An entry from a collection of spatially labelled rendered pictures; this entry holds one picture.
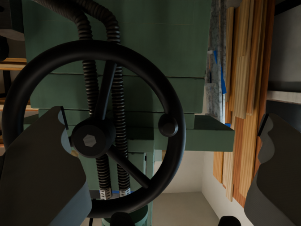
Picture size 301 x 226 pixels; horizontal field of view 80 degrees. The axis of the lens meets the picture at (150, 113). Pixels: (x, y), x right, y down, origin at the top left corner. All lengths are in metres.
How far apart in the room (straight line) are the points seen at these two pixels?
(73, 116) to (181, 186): 3.20
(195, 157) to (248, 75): 1.94
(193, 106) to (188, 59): 0.12
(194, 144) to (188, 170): 2.97
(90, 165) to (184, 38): 0.36
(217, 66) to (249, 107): 0.67
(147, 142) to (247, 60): 1.58
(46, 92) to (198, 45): 0.39
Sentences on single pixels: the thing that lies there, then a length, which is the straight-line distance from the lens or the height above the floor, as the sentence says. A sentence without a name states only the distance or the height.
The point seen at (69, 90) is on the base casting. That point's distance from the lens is 0.50.
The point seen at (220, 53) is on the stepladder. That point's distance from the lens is 1.34.
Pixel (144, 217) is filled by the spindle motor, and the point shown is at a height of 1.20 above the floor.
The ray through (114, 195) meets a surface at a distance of 0.46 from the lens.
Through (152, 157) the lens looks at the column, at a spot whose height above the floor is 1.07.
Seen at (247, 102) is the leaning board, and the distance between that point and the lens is 1.88.
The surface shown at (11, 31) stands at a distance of 0.55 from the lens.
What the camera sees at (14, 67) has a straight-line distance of 2.77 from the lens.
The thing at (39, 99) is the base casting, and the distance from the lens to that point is 0.54.
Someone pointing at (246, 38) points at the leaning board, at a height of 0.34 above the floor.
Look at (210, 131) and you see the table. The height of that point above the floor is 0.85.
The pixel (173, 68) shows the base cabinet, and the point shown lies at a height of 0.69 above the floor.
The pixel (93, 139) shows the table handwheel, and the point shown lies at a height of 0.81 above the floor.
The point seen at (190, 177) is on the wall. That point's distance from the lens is 3.54.
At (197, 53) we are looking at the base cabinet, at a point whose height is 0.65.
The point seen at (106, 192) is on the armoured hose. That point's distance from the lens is 0.42.
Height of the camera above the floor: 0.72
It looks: 10 degrees up
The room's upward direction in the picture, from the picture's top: 178 degrees counter-clockwise
